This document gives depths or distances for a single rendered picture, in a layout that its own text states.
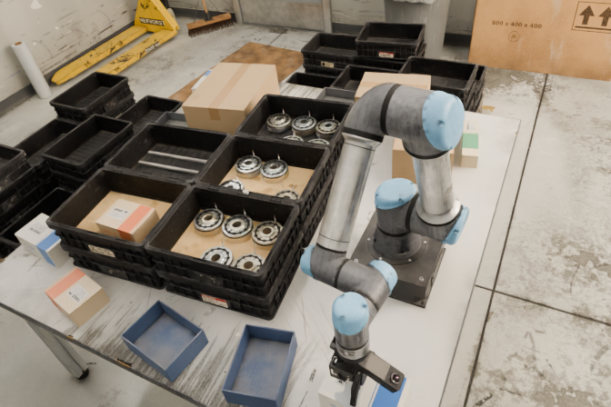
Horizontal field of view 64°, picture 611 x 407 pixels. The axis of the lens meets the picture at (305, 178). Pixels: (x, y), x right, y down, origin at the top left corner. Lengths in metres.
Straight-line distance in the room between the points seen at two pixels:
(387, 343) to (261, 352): 0.36
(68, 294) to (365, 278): 1.03
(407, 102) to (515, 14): 3.12
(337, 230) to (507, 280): 1.56
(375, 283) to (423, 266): 0.45
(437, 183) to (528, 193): 1.85
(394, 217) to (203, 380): 0.71
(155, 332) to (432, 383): 0.83
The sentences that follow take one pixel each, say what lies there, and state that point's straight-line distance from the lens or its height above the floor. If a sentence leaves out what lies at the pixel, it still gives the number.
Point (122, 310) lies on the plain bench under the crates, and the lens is 1.74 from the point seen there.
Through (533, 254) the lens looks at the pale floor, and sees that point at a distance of 2.71.
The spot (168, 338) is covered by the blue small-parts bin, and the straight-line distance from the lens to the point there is 1.61.
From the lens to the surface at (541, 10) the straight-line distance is 4.10.
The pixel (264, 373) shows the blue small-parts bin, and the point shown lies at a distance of 1.47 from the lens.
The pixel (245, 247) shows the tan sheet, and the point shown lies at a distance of 1.58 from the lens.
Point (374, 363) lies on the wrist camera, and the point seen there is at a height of 0.94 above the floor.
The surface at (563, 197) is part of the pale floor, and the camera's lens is 3.06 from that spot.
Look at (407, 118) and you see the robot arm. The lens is 1.03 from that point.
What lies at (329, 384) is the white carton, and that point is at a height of 0.81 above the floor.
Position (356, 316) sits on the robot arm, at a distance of 1.02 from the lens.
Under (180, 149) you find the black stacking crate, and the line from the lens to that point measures 2.08.
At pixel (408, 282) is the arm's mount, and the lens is 1.48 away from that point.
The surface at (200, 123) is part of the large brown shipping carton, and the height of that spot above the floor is 0.81.
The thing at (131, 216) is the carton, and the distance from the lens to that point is 1.72.
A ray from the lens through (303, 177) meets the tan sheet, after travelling 1.79.
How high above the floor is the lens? 1.98
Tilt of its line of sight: 40 degrees down
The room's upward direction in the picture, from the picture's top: 8 degrees counter-clockwise
